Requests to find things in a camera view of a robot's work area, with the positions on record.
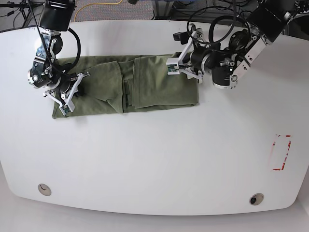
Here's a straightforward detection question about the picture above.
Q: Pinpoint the green T-shirt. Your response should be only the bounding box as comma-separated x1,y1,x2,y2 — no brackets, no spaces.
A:
65,54,199,117

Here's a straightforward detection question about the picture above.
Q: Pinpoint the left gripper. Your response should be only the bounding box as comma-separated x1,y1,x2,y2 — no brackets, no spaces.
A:
173,23,206,84

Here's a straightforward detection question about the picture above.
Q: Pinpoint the red tape rectangle marker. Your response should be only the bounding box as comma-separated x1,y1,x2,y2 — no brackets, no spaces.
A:
271,134,292,171

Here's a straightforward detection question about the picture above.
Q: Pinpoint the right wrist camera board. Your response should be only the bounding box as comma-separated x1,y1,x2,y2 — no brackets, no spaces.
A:
59,104,75,116

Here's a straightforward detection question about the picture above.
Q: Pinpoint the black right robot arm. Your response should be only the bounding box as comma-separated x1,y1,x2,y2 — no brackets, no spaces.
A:
28,0,89,115

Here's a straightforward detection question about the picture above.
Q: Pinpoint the left table grommet hole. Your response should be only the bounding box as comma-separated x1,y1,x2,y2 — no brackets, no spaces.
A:
38,184,52,196

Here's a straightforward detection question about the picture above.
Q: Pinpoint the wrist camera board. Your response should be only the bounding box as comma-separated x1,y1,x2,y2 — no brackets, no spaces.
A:
166,58,180,75
59,104,75,116

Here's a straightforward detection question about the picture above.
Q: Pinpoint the right table grommet hole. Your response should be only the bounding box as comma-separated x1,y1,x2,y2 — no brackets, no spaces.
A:
249,193,264,205

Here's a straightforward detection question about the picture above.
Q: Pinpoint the yellow cable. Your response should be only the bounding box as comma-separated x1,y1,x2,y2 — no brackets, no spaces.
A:
74,0,123,22

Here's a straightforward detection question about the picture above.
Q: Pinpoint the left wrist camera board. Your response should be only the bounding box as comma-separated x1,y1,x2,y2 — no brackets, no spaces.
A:
166,58,180,75

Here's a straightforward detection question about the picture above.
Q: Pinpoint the table grommet hole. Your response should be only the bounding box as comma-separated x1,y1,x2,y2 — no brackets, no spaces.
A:
38,184,52,196
249,193,264,205

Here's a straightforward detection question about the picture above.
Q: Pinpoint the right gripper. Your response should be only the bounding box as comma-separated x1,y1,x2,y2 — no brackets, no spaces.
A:
43,72,90,107

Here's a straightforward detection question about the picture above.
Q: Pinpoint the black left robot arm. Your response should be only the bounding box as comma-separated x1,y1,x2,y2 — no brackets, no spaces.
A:
166,0,309,89

